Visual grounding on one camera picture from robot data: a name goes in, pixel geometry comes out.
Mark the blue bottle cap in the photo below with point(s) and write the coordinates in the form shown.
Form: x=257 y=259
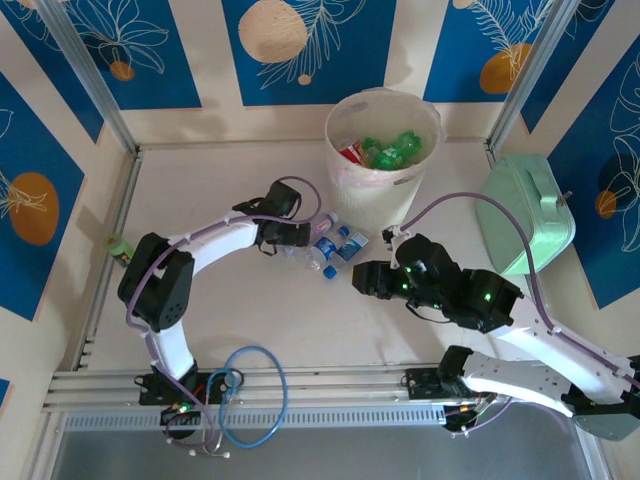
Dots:
x=329 y=272

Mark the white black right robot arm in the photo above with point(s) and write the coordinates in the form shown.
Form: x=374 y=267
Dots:
x=540 y=340

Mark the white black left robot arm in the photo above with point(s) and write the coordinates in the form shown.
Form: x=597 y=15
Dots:
x=172 y=350

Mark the clear bottle light blue label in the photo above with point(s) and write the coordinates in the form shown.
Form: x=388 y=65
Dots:
x=352 y=245

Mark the small green capped bottle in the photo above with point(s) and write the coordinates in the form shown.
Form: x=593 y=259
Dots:
x=115 y=243

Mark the aluminium mounting rail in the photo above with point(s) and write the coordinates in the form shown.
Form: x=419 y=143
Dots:
x=340 y=387

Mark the clear bottle with red label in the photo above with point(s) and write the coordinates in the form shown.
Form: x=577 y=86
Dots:
x=325 y=225

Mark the grey metal panel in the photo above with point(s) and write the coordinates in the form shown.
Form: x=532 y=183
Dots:
x=350 y=455

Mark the red orange label juice bottle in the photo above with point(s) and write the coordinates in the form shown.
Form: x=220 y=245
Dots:
x=352 y=151

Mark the cream plastic bin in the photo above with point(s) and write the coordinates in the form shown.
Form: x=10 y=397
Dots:
x=380 y=115

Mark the aluminium frame post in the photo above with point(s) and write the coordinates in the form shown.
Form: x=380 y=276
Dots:
x=90 y=75
x=532 y=75

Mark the mint green zip case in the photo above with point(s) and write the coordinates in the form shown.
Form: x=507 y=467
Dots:
x=520 y=200

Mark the blue stethoscope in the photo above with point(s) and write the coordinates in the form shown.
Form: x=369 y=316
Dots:
x=228 y=380

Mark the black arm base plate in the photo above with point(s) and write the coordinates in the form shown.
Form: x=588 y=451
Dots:
x=146 y=395
x=420 y=385

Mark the aluminium side rail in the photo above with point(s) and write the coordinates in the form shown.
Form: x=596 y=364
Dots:
x=123 y=200

